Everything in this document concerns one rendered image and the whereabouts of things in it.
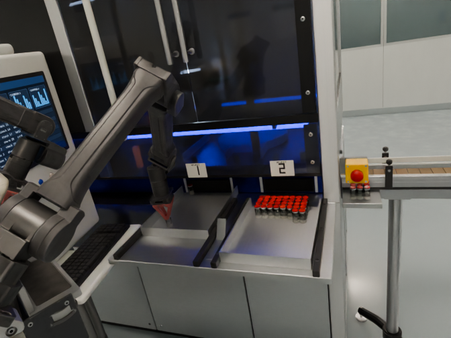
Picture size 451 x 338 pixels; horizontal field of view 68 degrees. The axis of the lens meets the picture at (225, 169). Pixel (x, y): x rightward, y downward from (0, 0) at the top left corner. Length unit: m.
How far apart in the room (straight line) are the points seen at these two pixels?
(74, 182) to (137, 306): 1.42
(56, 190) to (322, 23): 0.85
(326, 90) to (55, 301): 0.92
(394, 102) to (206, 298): 4.79
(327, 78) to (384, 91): 4.74
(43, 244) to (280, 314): 1.22
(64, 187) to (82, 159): 0.06
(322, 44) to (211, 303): 1.23
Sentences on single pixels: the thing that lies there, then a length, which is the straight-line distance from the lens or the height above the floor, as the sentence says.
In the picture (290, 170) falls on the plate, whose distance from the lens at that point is 1.22.
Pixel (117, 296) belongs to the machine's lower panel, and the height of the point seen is 0.29.
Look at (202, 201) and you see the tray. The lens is 1.38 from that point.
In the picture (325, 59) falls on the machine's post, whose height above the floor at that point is 1.38.
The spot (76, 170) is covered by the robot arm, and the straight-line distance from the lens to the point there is 0.63.
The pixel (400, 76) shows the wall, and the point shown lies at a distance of 5.83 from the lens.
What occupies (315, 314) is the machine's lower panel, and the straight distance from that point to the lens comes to 1.59.
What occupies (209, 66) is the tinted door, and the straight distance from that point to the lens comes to 1.21.
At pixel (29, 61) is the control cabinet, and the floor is 1.52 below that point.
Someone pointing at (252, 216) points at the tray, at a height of 0.88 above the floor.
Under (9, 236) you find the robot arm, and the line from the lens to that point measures 0.61.
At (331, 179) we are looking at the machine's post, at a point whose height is 0.97.
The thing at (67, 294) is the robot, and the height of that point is 1.04.
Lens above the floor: 1.48
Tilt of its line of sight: 21 degrees down
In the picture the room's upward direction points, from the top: 10 degrees counter-clockwise
